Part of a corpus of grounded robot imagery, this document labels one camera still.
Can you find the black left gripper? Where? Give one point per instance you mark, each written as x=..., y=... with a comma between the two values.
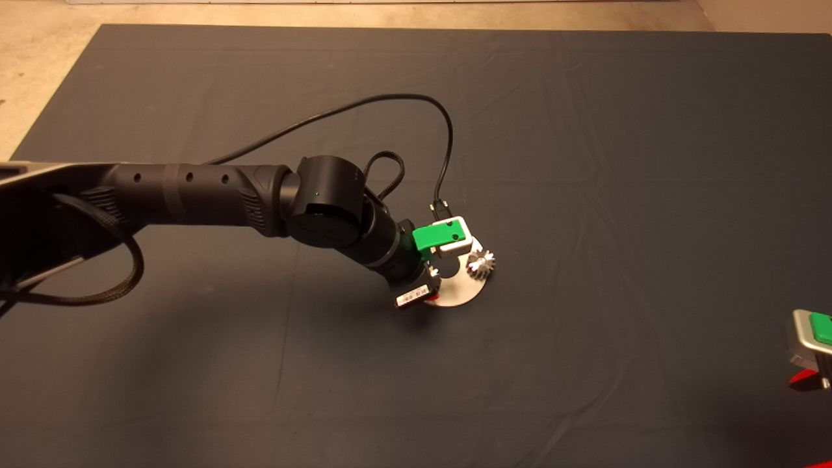
x=409, y=279

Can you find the round metal carrier plate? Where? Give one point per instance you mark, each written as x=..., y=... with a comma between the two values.
x=461, y=289

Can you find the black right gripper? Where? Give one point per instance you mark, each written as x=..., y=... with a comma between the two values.
x=827, y=367

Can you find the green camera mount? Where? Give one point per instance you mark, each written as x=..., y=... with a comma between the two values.
x=822, y=328
x=435, y=235

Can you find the dark grey table cloth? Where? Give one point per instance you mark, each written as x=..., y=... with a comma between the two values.
x=585, y=130

